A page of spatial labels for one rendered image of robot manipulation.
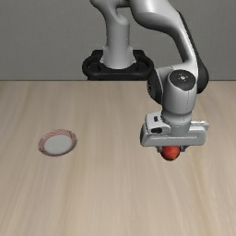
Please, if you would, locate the white plate with red rim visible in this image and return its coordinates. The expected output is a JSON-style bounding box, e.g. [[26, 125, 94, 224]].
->
[[37, 128, 78, 158]]

